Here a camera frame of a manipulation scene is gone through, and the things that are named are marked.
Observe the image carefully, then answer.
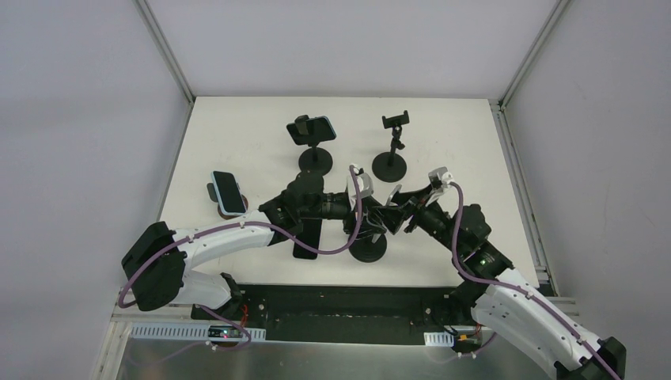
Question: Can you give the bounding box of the black phone stand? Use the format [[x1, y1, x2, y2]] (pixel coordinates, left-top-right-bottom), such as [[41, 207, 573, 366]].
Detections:
[[298, 144, 333, 175], [372, 110, 410, 183], [348, 234, 388, 263]]

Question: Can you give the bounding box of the black phone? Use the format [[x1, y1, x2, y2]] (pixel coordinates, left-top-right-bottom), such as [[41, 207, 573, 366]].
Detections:
[[292, 219, 322, 260]]

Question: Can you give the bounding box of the blue-cased phone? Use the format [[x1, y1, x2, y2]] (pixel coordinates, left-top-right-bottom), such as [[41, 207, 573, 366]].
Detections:
[[286, 115, 336, 146]]

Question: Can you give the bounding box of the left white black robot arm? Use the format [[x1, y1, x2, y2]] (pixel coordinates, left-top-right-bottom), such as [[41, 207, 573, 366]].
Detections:
[[117, 165, 373, 321]]

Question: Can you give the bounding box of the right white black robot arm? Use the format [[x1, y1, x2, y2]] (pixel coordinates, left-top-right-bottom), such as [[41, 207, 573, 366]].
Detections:
[[380, 182, 627, 379]]

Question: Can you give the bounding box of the light blue phone on wooden stand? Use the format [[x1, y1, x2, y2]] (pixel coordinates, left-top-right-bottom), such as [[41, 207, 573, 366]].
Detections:
[[211, 171, 248, 217]]

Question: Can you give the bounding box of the round wooden phone stand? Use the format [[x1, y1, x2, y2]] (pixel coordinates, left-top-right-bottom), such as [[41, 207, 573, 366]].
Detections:
[[206, 182, 250, 222]]

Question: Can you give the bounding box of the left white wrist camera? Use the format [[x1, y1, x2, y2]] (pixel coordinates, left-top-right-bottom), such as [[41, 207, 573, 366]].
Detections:
[[346, 164, 373, 209]]

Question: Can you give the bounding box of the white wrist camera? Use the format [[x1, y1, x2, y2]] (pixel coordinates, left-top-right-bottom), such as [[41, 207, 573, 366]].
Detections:
[[426, 166, 453, 206], [346, 164, 373, 209]]

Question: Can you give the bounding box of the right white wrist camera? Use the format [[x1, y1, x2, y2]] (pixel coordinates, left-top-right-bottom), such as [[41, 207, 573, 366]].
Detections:
[[426, 166, 453, 206]]

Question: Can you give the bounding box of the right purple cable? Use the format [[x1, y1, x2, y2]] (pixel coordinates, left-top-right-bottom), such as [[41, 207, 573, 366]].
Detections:
[[448, 181, 622, 380]]

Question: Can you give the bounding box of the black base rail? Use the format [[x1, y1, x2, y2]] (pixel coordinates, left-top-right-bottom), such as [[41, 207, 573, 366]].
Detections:
[[219, 282, 486, 345]]

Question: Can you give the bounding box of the right white cable duct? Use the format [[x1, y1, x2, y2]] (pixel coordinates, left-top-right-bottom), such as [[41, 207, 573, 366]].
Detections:
[[423, 332, 455, 348]]

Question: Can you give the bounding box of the white cable duct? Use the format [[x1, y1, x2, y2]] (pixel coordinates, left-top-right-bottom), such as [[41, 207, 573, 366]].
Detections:
[[423, 332, 455, 348], [130, 322, 266, 343]]

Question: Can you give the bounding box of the left white cable duct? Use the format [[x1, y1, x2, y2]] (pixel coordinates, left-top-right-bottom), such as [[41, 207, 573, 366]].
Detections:
[[130, 322, 266, 343]]

